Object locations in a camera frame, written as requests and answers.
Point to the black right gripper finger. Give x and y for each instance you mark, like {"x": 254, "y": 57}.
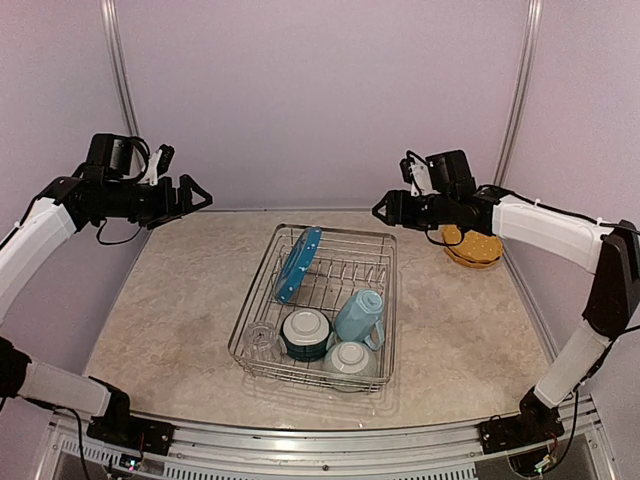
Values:
{"x": 390, "y": 206}
{"x": 390, "y": 220}

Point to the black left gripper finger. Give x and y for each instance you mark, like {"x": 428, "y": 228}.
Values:
{"x": 191, "y": 195}
{"x": 182, "y": 210}

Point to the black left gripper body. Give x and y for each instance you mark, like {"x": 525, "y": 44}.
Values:
{"x": 150, "y": 207}

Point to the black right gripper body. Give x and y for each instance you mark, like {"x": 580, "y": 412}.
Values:
{"x": 426, "y": 217}

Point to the yellow speckled plate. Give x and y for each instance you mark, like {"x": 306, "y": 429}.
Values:
{"x": 472, "y": 245}
{"x": 470, "y": 263}

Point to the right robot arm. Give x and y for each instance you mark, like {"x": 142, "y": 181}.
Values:
{"x": 606, "y": 256}

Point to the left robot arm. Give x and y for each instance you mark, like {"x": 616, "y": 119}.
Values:
{"x": 120, "y": 178}

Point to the light blue faceted mug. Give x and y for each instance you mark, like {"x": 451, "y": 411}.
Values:
{"x": 361, "y": 319}

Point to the dark teal bowl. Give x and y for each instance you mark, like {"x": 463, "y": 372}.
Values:
{"x": 306, "y": 334}

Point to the grey green bowl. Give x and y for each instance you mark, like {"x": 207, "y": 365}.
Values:
{"x": 350, "y": 358}

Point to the clear drinking glass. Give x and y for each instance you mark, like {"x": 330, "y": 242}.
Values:
{"x": 262, "y": 342}

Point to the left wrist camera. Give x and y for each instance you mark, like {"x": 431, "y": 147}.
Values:
{"x": 158, "y": 165}

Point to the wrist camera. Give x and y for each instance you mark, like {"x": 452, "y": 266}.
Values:
{"x": 158, "y": 165}
{"x": 415, "y": 172}

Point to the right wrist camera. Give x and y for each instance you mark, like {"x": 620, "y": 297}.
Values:
{"x": 415, "y": 172}

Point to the metal wire dish rack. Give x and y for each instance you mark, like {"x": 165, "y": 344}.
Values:
{"x": 321, "y": 309}

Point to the left aluminium wall post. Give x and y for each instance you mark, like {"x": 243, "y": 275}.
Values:
{"x": 118, "y": 64}

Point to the aluminium wall post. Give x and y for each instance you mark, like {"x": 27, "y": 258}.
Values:
{"x": 118, "y": 64}
{"x": 520, "y": 95}

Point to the right aluminium wall post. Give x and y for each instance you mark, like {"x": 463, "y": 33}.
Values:
{"x": 520, "y": 95}

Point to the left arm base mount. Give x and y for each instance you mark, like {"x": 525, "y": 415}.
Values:
{"x": 120, "y": 428}

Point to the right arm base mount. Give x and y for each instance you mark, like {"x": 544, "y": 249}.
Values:
{"x": 516, "y": 431}

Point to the aluminium front rail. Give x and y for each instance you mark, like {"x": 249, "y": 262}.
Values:
{"x": 200, "y": 450}

